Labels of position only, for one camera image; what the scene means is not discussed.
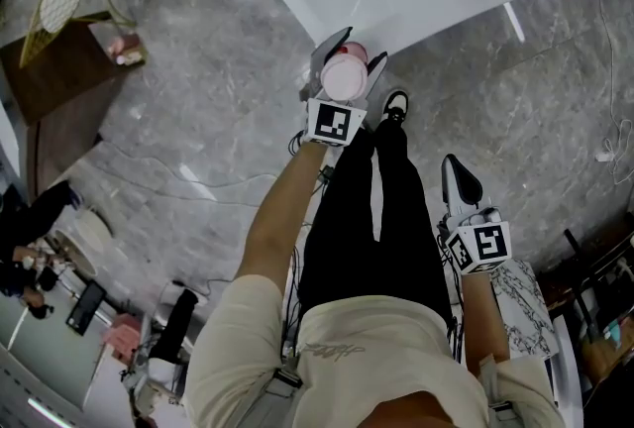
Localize person's black trousers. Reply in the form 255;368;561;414
296;121;455;333

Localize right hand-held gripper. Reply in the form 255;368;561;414
437;154;513;275

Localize person's cream shirt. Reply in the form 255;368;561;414
182;276;566;428

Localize white marble side table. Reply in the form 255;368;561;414
487;260;559;361

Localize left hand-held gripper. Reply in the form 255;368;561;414
298;25;389;149

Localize gray shoulder strap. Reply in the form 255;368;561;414
257;356;304;428
477;354;521;428

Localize black tablet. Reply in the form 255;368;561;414
65;280;108;337

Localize white and black sneaker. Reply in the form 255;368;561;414
380;88;411;124

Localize person's right forearm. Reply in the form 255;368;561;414
460;269;511;368

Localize person's left forearm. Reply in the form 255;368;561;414
232;138;332;313

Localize dark wooden vanity cabinet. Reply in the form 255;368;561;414
0;11;150;202

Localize pink cloth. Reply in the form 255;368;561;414
101;316;143;363

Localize pink toiletries tray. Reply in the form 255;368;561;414
106;33;149;68

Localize black metal rack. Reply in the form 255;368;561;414
537;212;634;397

